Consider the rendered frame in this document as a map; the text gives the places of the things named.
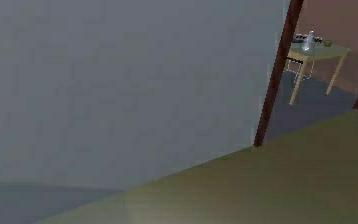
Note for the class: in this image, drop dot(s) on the black and white chair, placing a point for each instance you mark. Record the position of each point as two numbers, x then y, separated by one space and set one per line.
298 61

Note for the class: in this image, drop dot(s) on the clear glass bottle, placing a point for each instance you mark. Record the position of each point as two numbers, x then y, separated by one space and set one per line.
308 42

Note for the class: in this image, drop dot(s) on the pale wooden table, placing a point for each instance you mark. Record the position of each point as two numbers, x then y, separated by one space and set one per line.
320 53

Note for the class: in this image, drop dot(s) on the green apple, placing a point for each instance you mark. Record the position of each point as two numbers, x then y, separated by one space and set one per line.
327 43

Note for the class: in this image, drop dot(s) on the dark brown door frame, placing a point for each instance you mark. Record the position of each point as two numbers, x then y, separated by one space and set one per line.
277 73

